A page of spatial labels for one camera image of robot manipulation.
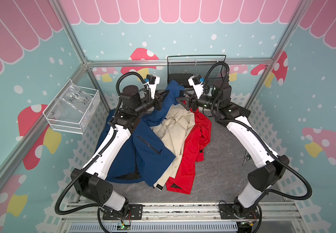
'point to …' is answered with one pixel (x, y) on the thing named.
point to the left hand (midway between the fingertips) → (168, 92)
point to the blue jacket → (144, 156)
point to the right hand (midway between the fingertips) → (180, 95)
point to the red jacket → (197, 137)
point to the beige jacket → (174, 133)
